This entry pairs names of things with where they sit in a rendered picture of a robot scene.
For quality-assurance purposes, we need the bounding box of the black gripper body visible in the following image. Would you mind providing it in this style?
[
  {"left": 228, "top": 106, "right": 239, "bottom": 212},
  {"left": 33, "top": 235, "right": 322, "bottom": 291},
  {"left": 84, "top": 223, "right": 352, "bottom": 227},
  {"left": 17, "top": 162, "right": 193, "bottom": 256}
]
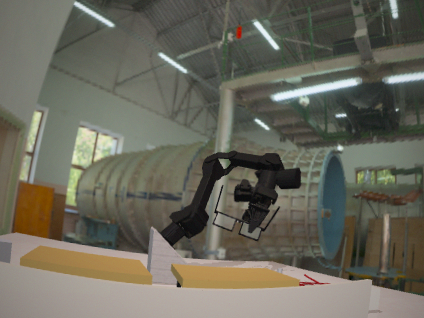
[{"left": 241, "top": 183, "right": 278, "bottom": 222}]

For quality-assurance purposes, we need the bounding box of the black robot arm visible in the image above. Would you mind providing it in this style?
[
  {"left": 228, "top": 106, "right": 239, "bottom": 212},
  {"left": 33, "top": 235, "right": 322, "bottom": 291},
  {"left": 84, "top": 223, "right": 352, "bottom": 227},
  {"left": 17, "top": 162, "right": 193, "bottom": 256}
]
[{"left": 160, "top": 150, "right": 301, "bottom": 250}]

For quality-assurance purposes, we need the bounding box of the tan flat block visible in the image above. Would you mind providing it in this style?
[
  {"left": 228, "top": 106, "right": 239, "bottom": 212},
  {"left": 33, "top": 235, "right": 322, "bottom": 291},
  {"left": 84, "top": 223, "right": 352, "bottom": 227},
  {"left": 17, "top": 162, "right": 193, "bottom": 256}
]
[{"left": 20, "top": 245, "right": 153, "bottom": 285}]

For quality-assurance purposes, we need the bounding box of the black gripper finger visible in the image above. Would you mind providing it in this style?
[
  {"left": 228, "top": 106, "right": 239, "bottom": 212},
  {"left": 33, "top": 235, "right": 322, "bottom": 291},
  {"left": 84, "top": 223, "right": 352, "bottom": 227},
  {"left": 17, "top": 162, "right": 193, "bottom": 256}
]
[
  {"left": 245, "top": 210, "right": 251, "bottom": 223},
  {"left": 248, "top": 203, "right": 270, "bottom": 233}
]

